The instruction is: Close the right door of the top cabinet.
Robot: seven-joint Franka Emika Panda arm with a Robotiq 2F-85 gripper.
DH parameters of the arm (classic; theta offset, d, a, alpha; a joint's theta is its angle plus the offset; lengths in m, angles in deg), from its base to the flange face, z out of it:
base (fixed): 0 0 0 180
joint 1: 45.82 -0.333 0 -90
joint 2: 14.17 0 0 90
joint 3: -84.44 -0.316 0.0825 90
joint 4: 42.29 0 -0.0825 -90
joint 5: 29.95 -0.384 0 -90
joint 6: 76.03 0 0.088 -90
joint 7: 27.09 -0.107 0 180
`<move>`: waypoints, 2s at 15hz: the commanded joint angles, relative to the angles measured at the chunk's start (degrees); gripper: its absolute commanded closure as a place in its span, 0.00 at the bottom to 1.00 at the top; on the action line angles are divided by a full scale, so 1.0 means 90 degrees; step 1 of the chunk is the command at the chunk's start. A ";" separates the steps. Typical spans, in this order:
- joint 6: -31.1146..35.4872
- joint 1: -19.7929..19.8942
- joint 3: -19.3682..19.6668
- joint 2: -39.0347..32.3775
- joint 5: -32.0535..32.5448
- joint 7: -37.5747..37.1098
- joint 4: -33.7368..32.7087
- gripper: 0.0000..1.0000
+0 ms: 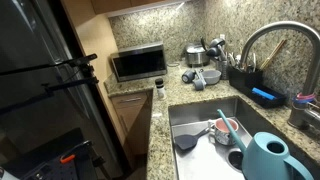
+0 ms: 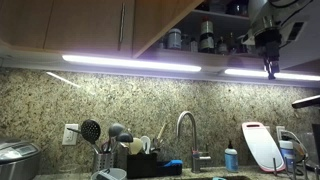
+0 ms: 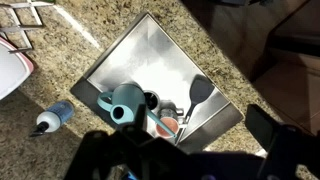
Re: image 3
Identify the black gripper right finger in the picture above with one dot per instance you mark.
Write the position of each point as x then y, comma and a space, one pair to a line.
293, 153

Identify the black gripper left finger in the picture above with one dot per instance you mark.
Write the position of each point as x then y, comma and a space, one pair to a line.
110, 156

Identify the teal plastic watering can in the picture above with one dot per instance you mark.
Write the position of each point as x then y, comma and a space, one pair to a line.
125, 96

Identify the blue soap pump bottle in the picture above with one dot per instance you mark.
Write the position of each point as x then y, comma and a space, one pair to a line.
60, 113

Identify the pink-lined patterned mug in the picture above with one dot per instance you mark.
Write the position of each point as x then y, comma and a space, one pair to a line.
168, 122

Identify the stainless steel sink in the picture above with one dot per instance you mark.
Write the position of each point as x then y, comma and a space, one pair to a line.
160, 66

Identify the black spatula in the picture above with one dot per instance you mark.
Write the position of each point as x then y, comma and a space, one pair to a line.
200, 90

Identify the white pink-rimmed cutting board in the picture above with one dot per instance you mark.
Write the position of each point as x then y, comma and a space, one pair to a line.
10, 70

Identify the metal dish rack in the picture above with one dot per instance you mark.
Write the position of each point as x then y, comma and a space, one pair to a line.
26, 4

